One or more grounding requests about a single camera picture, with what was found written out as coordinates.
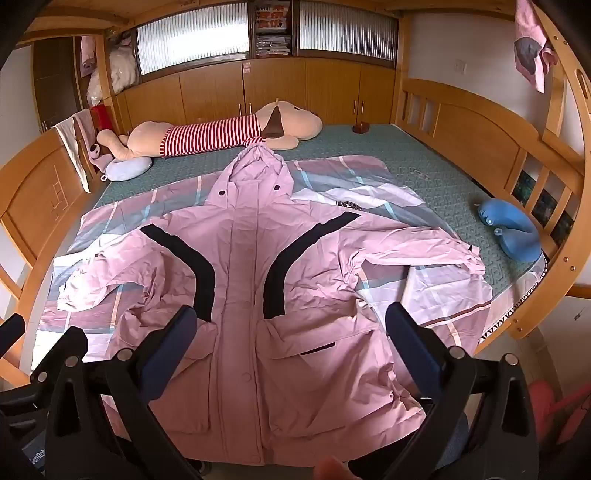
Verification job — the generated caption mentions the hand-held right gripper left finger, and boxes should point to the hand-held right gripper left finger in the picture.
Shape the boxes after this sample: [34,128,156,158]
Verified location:
[46,305,204,480]

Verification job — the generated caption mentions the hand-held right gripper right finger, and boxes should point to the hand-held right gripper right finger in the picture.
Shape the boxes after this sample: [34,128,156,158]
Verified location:
[385,302,541,480]

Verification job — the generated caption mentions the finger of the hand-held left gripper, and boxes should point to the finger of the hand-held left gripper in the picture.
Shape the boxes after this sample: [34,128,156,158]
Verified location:
[0,314,26,365]
[0,325,88,408]

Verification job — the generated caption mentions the pink jacket with black stripes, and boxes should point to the pink jacket with black stripes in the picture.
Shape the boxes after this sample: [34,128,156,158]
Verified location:
[58,145,485,462]

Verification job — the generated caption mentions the person's right hand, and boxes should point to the person's right hand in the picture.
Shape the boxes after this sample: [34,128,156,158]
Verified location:
[314,455,354,480]

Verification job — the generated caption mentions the blue plush neck pillow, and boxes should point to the blue plush neck pillow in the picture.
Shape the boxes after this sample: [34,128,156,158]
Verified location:
[475,198,543,263]

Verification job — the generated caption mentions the pink slippers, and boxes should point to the pink slippers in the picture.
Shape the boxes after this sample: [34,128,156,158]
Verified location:
[526,378,591,446]

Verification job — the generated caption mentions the green patterned bed mat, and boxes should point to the green patterned bed mat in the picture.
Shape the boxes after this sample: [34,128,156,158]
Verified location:
[95,122,548,296]

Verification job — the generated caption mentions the pink grey plaid bed sheet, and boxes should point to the pink grey plaid bed sheet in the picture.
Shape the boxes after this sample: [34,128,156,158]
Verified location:
[34,154,495,370]

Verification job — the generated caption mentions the lavender neck pillow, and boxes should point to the lavender neck pillow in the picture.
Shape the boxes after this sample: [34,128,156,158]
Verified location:
[105,156,153,182]

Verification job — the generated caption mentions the purple plush toy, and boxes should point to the purple plush toy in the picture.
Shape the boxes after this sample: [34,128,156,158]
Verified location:
[88,141,114,174]

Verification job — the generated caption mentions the white hanging towel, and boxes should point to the white hanging towel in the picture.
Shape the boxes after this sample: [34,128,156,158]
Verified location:
[53,115,93,193]

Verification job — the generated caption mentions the plush dog in striped shirt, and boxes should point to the plush dog in striped shirt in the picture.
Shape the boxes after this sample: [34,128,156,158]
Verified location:
[96,102,324,160]

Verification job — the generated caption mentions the pink grey hanging towel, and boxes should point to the pink grey hanging towel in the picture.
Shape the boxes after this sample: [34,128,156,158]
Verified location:
[74,108,100,162]

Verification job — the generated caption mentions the red cloth bag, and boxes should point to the red cloth bag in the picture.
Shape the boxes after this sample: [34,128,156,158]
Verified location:
[91,105,115,132]

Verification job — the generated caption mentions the dark brown cabinet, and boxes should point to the dark brown cabinet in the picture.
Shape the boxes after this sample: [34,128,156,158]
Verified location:
[32,37,81,132]

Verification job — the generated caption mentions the white stuffed plastic bag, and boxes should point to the white stuffed plastic bag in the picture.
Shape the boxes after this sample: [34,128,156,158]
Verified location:
[88,44,139,109]

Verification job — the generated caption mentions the small pink hanging cloth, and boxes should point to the small pink hanging cloth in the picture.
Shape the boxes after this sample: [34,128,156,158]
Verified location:
[79,36,97,77]

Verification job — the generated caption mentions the frosted glass window panel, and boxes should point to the frosted glass window panel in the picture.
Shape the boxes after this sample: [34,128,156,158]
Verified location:
[298,0,399,70]
[136,11,250,75]

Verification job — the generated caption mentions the stack of plastic-wrapped packages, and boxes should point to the stack of plastic-wrapped packages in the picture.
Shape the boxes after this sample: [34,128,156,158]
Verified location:
[253,0,293,58]

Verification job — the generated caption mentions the pink grey hanging garment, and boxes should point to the pink grey hanging garment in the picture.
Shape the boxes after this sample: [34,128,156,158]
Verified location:
[514,0,557,93]

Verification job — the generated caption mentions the wooden wall cabinets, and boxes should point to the wooden wall cabinets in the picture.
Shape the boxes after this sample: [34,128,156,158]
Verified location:
[113,58,398,132]

